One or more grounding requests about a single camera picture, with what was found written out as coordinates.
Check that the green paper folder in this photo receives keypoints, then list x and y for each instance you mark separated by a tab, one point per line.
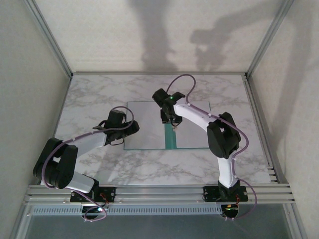
170	139

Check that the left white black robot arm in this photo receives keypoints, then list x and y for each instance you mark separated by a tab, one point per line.
57	161

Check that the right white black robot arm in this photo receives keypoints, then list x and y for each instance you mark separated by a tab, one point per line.
224	139

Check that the metal folder fastener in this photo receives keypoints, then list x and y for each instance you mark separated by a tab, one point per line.
175	128

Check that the LED circuit board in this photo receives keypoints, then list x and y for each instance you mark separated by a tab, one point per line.
230	210
99	209

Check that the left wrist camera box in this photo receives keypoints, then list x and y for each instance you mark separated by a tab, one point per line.
116	118

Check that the aluminium back rail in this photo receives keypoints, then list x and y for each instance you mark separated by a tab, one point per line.
159	73

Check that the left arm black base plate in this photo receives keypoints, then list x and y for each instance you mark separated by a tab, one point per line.
109	194

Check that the aluminium front rail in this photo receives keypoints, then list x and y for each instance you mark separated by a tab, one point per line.
162	193

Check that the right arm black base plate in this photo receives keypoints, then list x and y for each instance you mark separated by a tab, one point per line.
210	194

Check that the aluminium side rail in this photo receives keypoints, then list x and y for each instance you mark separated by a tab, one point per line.
261	124

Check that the aluminium frame post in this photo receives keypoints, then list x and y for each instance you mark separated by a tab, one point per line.
49	37
268	37

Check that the aluminium frame leg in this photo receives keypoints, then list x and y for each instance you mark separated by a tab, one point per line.
297	224
20	224

